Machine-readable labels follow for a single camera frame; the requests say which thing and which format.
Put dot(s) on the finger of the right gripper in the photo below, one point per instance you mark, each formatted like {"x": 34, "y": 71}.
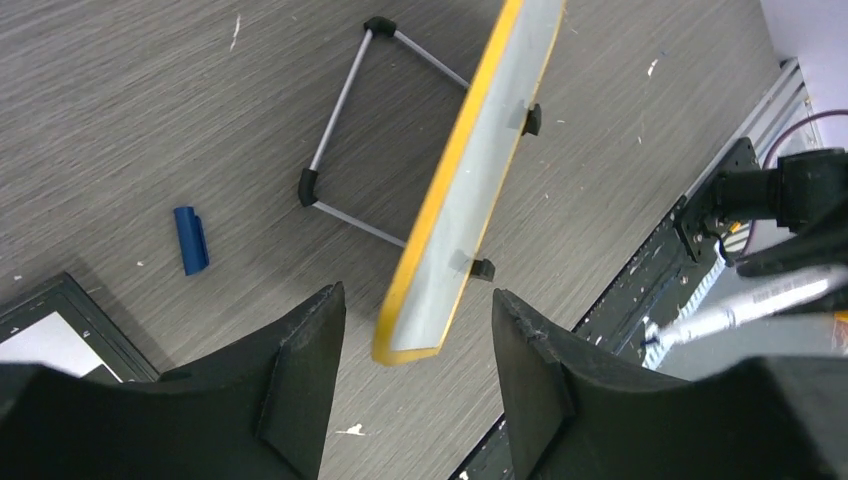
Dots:
{"x": 822, "y": 244}

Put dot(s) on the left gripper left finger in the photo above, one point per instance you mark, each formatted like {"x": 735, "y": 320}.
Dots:
{"x": 257, "y": 408}

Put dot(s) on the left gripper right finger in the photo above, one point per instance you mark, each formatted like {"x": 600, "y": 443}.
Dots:
{"x": 575, "y": 411}

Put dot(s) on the whiteboard marker pen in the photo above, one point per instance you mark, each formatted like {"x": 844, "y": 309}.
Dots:
{"x": 776, "y": 295}

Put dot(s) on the blue marker cap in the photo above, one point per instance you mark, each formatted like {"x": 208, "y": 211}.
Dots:
{"x": 192, "y": 242}

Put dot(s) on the black white checkerboard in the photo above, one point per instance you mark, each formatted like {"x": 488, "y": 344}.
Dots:
{"x": 58, "y": 325}

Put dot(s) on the yellow framed whiteboard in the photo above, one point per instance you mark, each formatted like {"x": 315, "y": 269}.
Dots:
{"x": 436, "y": 263}

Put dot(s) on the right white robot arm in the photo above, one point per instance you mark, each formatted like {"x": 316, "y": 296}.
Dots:
{"x": 805, "y": 193}

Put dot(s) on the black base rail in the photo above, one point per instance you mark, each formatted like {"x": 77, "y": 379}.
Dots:
{"x": 670, "y": 272}

